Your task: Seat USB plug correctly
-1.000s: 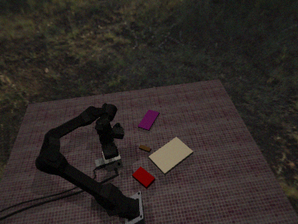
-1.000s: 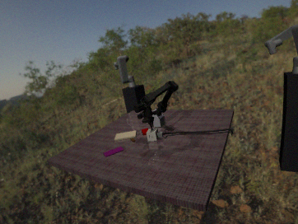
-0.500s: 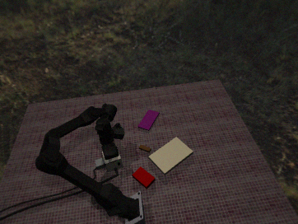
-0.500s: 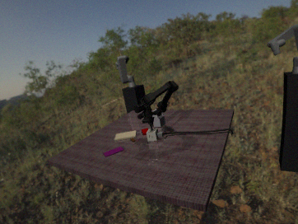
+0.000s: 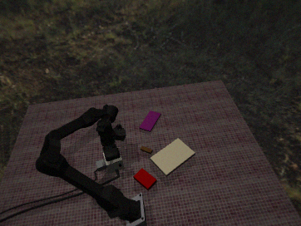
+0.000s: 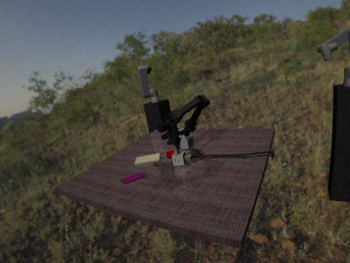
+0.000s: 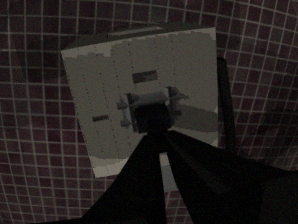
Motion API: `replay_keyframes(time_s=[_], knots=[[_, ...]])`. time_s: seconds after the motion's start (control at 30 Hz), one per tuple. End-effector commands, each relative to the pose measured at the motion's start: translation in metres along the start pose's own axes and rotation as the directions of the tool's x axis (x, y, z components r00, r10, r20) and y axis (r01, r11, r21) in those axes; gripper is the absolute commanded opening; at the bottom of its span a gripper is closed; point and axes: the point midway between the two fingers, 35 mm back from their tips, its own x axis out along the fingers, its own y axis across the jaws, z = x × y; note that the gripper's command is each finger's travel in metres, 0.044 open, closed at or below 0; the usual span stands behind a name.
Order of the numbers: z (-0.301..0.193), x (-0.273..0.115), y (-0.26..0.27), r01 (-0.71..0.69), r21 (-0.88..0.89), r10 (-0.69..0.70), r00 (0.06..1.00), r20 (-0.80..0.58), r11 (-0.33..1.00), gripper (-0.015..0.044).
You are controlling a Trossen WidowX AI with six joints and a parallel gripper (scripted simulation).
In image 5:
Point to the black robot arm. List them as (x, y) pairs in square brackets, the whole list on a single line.
[(52, 163)]

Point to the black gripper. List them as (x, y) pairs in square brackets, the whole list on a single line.
[(111, 152)]

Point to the beige flat rectangular slab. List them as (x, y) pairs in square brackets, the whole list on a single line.
[(172, 157)]

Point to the purple flat rectangular slab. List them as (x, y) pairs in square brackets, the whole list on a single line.
[(150, 120)]

